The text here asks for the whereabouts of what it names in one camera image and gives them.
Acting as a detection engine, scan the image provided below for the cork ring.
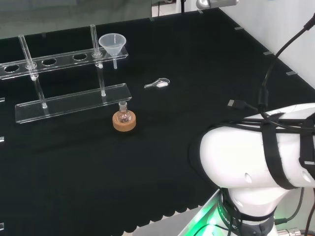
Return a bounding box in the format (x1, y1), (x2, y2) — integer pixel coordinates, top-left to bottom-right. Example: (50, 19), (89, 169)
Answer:
(112, 111), (137, 133)

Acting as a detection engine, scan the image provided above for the translucent plastic funnel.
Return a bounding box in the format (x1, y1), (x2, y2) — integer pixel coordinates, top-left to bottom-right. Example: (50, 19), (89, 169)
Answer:
(98, 34), (127, 69)

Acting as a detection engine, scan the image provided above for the glass weighing funnel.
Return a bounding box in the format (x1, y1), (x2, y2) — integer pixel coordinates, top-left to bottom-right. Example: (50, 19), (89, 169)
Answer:
(144, 77), (171, 89)

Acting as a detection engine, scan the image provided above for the small round-bottom glass flask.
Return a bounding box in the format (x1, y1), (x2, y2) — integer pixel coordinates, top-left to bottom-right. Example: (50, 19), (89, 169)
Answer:
(117, 101), (130, 124)

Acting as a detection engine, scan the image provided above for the black cable with plug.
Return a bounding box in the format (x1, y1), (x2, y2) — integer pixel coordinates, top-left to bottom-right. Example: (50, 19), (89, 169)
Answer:
(227, 12), (315, 123)

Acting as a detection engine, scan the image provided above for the black cloth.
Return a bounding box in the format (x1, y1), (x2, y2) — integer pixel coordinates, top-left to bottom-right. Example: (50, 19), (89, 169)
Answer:
(0, 6), (315, 234)

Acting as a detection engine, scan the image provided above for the grey metal fixture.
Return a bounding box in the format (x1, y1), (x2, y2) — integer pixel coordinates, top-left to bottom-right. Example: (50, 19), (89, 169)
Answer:
(195, 0), (241, 8)

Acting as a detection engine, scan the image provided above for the clear acrylic funnel stand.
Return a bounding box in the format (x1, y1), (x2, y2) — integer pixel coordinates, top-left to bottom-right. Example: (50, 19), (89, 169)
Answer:
(0, 24), (132, 124)

